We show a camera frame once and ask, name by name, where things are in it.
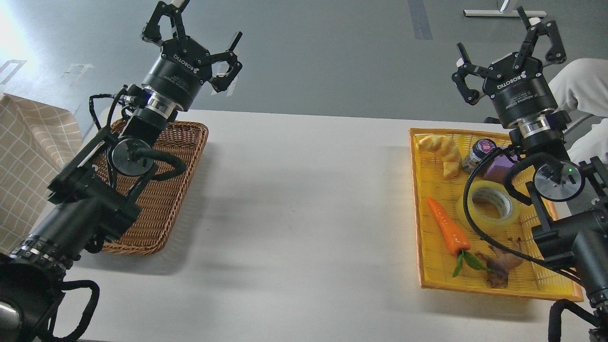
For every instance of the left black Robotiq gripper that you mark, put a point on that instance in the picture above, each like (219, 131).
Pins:
(178, 72)

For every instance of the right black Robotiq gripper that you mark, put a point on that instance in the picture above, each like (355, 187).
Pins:
(520, 90)

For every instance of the yellow tape roll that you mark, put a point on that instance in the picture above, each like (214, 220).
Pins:
(492, 209)

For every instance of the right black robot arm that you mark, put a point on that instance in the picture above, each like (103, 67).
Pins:
(570, 199)

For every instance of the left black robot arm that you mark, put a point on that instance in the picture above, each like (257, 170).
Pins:
(95, 194)

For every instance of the white metal stand base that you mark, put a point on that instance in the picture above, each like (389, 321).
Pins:
(504, 9)

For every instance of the small dark jar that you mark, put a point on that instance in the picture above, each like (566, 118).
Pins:
(478, 151)

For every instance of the toy croissant bread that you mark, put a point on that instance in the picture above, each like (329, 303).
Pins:
(447, 150)

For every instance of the purple block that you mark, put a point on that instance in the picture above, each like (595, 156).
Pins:
(496, 169)

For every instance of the brown wicker basket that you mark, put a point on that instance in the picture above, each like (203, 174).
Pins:
(161, 201)

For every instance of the yellow plastic tray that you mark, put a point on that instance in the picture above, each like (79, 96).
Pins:
(436, 263)

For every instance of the beige checkered cloth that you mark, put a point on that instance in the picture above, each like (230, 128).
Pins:
(36, 140)

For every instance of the orange toy carrot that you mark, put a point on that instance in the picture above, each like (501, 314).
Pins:
(457, 242)

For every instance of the brown toy animal figure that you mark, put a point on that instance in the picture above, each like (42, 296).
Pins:
(500, 266)

